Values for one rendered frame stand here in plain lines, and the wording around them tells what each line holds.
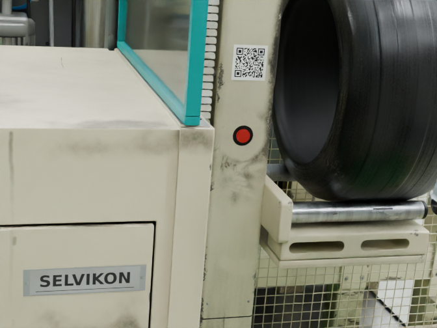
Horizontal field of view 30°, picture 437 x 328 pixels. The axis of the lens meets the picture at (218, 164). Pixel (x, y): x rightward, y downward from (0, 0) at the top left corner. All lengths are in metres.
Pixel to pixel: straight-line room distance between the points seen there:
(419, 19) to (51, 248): 0.96
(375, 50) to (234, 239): 0.54
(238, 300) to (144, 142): 0.99
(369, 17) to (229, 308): 0.73
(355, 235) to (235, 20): 0.54
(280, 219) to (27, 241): 0.84
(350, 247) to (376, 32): 0.49
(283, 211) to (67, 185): 0.82
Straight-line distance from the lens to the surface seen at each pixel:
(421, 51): 1.68
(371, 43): 1.65
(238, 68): 1.73
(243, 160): 1.79
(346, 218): 1.84
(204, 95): 1.73
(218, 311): 1.92
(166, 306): 1.07
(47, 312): 1.04
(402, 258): 1.91
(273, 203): 1.77
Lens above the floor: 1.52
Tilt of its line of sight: 17 degrees down
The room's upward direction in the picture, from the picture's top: 5 degrees clockwise
